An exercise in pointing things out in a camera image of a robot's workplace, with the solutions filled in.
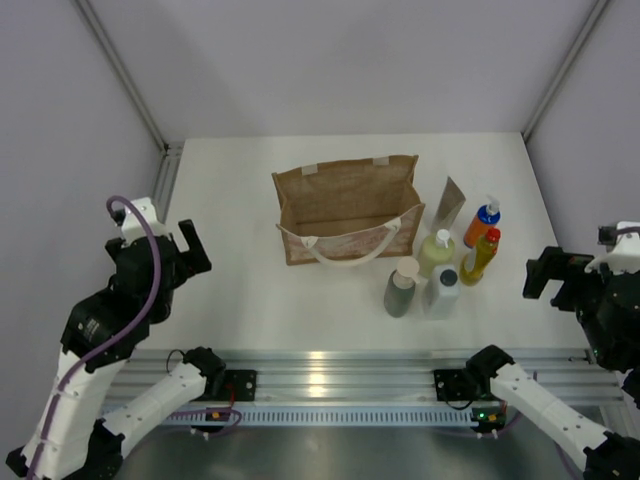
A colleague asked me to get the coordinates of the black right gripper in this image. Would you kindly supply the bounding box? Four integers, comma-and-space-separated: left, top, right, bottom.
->
523, 247, 640, 370

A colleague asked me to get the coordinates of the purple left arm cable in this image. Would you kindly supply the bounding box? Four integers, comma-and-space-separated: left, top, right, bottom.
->
24, 194, 244, 480

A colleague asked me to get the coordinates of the white box dark cap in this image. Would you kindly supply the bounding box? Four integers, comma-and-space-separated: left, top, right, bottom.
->
423, 264, 461, 320

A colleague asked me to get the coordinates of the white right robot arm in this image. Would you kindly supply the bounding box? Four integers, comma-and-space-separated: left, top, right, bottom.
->
463, 221, 639, 479

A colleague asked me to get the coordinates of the grey slotted cable duct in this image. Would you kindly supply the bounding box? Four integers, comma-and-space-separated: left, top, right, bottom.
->
164, 406, 500, 427

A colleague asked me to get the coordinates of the pale yellow pump bottle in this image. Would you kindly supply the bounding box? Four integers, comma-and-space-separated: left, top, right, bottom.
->
418, 229, 455, 278

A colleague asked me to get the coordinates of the blue capped orange bottle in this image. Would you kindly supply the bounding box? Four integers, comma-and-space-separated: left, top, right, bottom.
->
463, 195, 501, 248

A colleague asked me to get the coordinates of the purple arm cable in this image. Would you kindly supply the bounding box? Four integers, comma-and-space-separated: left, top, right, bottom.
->
449, 227, 640, 480
24, 194, 244, 480

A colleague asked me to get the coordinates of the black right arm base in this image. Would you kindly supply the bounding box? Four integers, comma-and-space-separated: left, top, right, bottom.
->
433, 368, 496, 403

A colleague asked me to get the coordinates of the brown jute canvas bag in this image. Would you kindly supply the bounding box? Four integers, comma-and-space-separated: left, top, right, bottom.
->
272, 154, 425, 267

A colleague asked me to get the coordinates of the green bottle beige cap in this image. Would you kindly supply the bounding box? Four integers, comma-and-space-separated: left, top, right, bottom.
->
383, 256, 420, 318

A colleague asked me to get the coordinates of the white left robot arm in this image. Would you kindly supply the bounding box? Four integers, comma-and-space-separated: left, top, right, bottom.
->
6, 195, 226, 479

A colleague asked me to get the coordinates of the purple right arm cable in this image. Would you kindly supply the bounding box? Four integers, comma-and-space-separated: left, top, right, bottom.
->
449, 227, 640, 480

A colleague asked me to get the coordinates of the aluminium frame rail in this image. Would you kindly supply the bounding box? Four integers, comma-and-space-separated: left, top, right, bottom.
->
104, 349, 624, 404

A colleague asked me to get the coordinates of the red capped oil bottle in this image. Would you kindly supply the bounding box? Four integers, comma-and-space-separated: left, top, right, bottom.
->
458, 227, 501, 286

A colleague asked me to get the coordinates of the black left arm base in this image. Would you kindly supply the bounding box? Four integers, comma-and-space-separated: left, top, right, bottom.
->
216, 369, 258, 403

